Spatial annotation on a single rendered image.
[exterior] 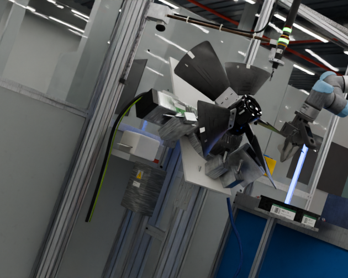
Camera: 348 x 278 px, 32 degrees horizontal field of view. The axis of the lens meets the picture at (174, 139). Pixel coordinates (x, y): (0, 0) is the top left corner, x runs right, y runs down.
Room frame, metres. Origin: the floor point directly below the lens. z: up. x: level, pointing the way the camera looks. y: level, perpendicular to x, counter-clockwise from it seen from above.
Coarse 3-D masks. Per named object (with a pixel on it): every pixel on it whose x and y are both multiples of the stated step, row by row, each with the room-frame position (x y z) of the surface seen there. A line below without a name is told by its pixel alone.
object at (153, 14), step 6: (150, 6) 2.84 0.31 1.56; (156, 6) 2.83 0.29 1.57; (162, 6) 2.82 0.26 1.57; (150, 12) 2.84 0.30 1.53; (156, 12) 2.83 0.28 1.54; (162, 12) 2.81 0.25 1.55; (168, 12) 2.84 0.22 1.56; (150, 18) 2.86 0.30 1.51; (156, 18) 2.82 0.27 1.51; (162, 18) 2.81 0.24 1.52; (168, 18) 2.86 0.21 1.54
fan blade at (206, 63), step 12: (192, 48) 2.54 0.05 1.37; (204, 48) 2.56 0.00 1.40; (180, 60) 2.51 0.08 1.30; (192, 60) 2.53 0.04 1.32; (204, 60) 2.55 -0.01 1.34; (216, 60) 2.56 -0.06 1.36; (180, 72) 2.51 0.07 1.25; (192, 72) 2.53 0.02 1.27; (204, 72) 2.54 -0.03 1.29; (216, 72) 2.55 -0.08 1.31; (192, 84) 2.53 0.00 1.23; (204, 84) 2.55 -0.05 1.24; (216, 84) 2.55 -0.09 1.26; (228, 84) 2.56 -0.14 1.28; (216, 96) 2.56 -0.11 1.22
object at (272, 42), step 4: (272, 40) 2.64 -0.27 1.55; (276, 40) 2.64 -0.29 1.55; (272, 44) 2.64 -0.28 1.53; (276, 44) 2.65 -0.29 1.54; (272, 48) 2.64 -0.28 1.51; (276, 48) 2.65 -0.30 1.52; (272, 52) 2.64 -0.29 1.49; (272, 56) 2.64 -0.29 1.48; (272, 60) 2.62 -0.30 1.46; (276, 60) 2.61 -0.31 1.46; (280, 60) 2.61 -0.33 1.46; (280, 64) 2.63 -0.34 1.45
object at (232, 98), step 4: (228, 88) 2.57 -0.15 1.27; (224, 92) 2.57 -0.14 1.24; (228, 92) 2.57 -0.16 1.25; (232, 92) 2.57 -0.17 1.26; (220, 96) 2.57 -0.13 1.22; (224, 96) 2.57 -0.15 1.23; (228, 96) 2.57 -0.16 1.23; (232, 96) 2.57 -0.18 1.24; (236, 96) 2.58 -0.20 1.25; (216, 100) 2.57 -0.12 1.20; (220, 100) 2.57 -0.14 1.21; (224, 100) 2.57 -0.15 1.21; (228, 100) 2.57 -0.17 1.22; (232, 100) 2.58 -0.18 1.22; (220, 104) 2.57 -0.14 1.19; (224, 104) 2.57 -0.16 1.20; (228, 104) 2.58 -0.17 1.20
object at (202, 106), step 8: (200, 104) 2.31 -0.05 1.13; (208, 104) 2.35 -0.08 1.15; (200, 112) 2.31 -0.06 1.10; (208, 112) 2.35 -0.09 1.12; (216, 112) 2.39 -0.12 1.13; (224, 112) 2.44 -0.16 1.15; (200, 120) 2.31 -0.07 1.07; (208, 120) 2.35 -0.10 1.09; (216, 120) 2.39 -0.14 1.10; (224, 120) 2.45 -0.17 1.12; (200, 128) 2.31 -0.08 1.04; (208, 128) 2.35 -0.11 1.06; (216, 128) 2.40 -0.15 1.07; (224, 128) 2.47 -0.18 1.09; (200, 136) 2.31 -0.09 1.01; (208, 136) 2.36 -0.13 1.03; (216, 136) 2.42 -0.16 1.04; (208, 144) 2.37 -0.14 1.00; (208, 152) 2.38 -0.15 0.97
